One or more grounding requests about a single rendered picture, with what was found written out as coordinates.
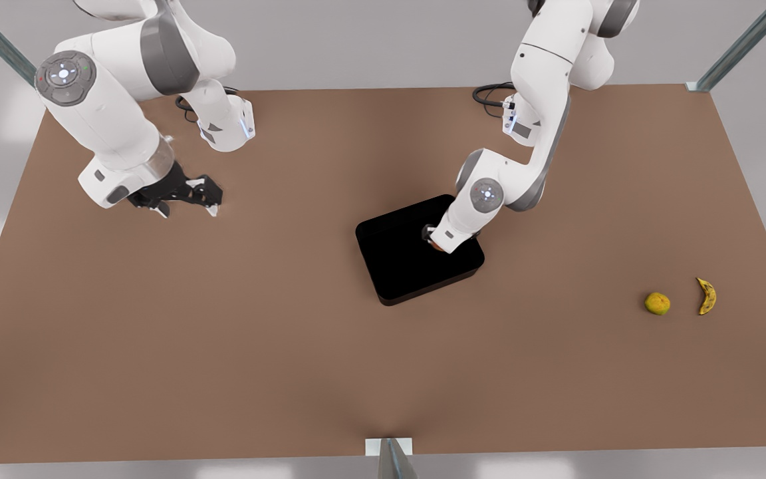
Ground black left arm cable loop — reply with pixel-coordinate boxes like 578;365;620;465
472;81;517;120

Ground black storage box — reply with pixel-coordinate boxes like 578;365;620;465
355;194;486;307

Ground spotted yellow banana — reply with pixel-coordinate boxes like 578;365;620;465
696;277;717;316

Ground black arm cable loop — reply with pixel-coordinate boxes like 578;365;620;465
175;86;241;124
472;81;517;120

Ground black right arm cable loop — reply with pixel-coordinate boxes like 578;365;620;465
175;86;241;124

